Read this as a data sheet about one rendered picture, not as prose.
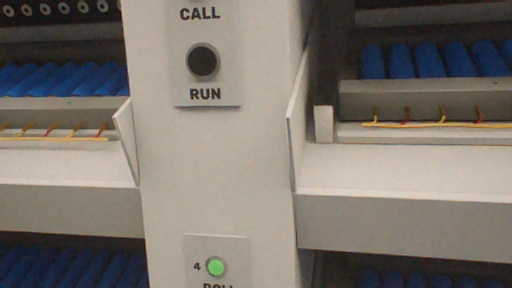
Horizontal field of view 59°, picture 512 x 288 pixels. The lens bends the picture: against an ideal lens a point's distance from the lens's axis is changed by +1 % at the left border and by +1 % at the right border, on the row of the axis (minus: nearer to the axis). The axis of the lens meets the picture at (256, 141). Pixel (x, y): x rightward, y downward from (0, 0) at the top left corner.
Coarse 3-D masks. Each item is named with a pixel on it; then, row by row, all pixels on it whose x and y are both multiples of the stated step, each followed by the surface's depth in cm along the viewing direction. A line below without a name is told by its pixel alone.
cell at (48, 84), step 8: (64, 64) 41; (72, 64) 41; (56, 72) 39; (64, 72) 40; (72, 72) 40; (48, 80) 38; (56, 80) 39; (32, 88) 37; (40, 88) 37; (48, 88) 38; (24, 96) 36; (32, 96) 36; (40, 96) 37
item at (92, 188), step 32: (0, 32) 46; (32, 32) 45; (64, 32) 45; (96, 32) 44; (128, 128) 26; (0, 160) 32; (32, 160) 32; (64, 160) 31; (96, 160) 31; (128, 160) 26; (0, 192) 30; (32, 192) 30; (64, 192) 29; (96, 192) 29; (128, 192) 28; (0, 224) 32; (32, 224) 32; (64, 224) 31; (96, 224) 30; (128, 224) 30
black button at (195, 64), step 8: (200, 48) 24; (208, 48) 24; (192, 56) 24; (200, 56) 24; (208, 56) 24; (192, 64) 24; (200, 64) 24; (208, 64) 24; (216, 64) 24; (200, 72) 24; (208, 72) 24
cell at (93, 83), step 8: (104, 64) 40; (112, 64) 40; (96, 72) 38; (104, 72) 39; (112, 72) 39; (88, 80) 37; (96, 80) 37; (104, 80) 38; (80, 88) 36; (88, 88) 36; (96, 88) 37; (80, 96) 35
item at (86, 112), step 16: (96, 96) 33; (112, 96) 33; (128, 96) 33; (0, 112) 34; (16, 112) 34; (32, 112) 33; (48, 112) 33; (64, 112) 33; (80, 112) 32; (96, 112) 32; (112, 112) 32; (0, 128) 34; (16, 128) 34; (32, 128) 34; (48, 128) 34; (64, 128) 34; (80, 128) 33; (96, 128) 33; (112, 128) 33
